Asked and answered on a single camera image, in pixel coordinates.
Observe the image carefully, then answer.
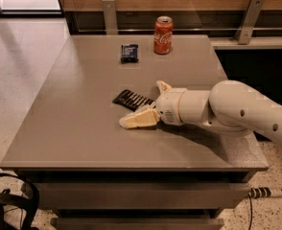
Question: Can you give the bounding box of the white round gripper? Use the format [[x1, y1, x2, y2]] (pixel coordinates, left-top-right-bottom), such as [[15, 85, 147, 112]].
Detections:
[[119, 80, 186, 129]]

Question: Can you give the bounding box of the black rxbar chocolate wrapper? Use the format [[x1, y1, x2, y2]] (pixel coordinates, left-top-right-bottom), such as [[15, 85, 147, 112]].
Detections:
[[112, 89, 155, 111]]

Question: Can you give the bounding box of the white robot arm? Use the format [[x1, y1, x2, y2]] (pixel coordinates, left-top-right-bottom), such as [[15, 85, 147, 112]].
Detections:
[[119, 80, 282, 147]]

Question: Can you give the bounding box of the small dark blue snack packet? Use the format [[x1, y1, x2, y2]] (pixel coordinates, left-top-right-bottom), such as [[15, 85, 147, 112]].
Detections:
[[121, 44, 139, 63]]

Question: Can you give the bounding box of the red coca-cola can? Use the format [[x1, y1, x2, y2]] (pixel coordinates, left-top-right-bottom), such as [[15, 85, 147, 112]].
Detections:
[[154, 16, 174, 55]]

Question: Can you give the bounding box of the grey table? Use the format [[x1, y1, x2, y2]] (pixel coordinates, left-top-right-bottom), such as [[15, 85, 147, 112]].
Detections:
[[0, 34, 271, 230]]

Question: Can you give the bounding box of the white power strip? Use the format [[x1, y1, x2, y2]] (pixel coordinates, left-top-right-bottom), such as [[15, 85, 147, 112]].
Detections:
[[249, 187, 282, 198]]

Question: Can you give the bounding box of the grey upper drawer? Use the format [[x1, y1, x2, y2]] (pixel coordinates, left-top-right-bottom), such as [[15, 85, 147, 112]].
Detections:
[[35, 183, 248, 210]]

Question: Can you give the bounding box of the grey drawer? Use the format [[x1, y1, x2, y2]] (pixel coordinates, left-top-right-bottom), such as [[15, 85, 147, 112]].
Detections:
[[35, 183, 248, 210], [51, 218, 224, 230]]

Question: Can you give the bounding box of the grey lower drawer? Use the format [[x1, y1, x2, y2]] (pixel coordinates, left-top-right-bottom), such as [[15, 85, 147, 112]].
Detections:
[[51, 218, 224, 230]]

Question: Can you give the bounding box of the left grey metal bracket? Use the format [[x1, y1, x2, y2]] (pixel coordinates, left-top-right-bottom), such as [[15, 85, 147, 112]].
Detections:
[[102, 0, 118, 35]]

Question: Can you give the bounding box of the grey metal bracket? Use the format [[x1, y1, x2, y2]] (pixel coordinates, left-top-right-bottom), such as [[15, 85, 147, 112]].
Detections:
[[234, 0, 266, 45], [102, 0, 118, 35]]

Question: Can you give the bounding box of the right grey metal bracket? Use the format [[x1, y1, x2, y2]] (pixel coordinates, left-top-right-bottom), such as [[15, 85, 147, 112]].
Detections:
[[234, 0, 266, 45]]

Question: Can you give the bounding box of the black power cable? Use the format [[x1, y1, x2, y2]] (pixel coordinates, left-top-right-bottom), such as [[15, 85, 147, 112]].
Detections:
[[247, 195, 254, 230]]

